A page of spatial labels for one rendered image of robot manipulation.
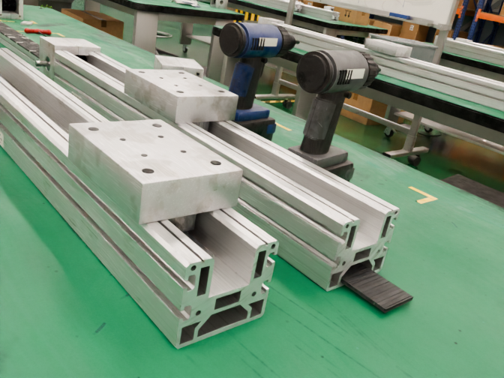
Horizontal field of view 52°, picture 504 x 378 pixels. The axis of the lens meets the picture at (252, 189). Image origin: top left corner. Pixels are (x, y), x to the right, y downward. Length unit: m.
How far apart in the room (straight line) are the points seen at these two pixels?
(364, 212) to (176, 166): 0.23
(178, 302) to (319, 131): 0.41
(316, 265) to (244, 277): 0.12
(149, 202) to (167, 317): 0.10
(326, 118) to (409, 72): 1.45
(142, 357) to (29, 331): 0.10
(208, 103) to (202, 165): 0.28
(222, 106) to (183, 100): 0.07
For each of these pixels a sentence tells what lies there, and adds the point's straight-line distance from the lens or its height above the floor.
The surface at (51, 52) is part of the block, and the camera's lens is 1.19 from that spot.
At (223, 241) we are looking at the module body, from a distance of 0.49.
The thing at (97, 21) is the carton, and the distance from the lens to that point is 4.96.
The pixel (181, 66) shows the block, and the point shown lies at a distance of 1.12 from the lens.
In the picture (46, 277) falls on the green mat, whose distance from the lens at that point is 0.54.
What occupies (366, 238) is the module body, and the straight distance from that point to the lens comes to 0.61.
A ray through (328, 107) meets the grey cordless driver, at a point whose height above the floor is 0.92.
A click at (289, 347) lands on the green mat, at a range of 0.48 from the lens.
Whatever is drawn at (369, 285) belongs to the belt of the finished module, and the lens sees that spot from 0.59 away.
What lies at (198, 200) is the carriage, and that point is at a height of 0.88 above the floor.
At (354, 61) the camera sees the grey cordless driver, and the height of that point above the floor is 0.99.
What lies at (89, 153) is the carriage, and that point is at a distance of 0.53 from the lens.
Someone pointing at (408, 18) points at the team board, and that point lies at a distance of 3.70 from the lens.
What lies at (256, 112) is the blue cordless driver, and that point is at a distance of 0.96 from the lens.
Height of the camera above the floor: 1.08
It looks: 23 degrees down
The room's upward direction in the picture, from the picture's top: 11 degrees clockwise
